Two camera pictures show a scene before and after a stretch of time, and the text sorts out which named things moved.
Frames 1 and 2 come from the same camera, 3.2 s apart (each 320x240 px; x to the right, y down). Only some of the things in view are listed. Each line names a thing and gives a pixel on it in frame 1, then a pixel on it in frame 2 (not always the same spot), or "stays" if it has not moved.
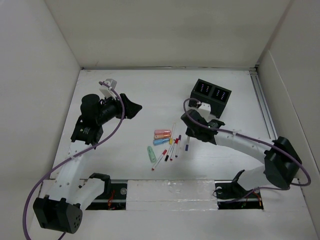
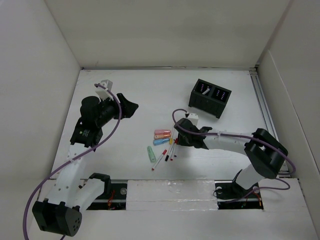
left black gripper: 130,108 stays
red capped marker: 176,142 stays
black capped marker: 166,158 stays
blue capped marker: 186,146 -> 206,91
